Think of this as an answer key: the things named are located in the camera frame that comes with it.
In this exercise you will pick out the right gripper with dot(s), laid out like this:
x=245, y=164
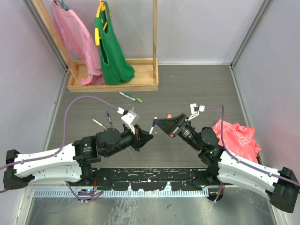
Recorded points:
x=170, y=125

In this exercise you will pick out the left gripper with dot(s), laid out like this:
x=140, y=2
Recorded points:
x=140, y=138

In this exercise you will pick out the blue pen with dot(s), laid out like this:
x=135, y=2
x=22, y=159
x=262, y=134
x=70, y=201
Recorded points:
x=109, y=118

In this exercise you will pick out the white pen green tip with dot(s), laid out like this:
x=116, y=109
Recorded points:
x=101, y=125

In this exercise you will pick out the wooden clothes rack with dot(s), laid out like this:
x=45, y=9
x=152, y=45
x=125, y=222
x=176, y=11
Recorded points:
x=146, y=70

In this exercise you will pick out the red patterned cloth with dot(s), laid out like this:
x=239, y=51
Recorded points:
x=241, y=141

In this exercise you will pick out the green tank top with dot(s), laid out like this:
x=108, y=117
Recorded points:
x=116, y=70

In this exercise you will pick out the pink shirt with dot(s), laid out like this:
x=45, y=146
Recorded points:
x=79, y=42

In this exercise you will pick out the yellow hanger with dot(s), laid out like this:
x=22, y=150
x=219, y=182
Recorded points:
x=103, y=24

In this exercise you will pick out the blue grey hanger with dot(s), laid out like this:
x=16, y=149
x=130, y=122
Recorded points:
x=62, y=4

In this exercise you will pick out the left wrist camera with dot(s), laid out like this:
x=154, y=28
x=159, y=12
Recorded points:
x=128, y=118

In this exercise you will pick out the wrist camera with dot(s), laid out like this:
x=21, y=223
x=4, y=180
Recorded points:
x=195, y=110
x=128, y=118

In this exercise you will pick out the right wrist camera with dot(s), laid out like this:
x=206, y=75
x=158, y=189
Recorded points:
x=195, y=110

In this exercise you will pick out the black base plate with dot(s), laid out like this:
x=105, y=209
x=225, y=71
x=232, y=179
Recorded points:
x=148, y=179

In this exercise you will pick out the grey slotted cable duct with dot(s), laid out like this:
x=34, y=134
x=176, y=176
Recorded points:
x=66, y=193

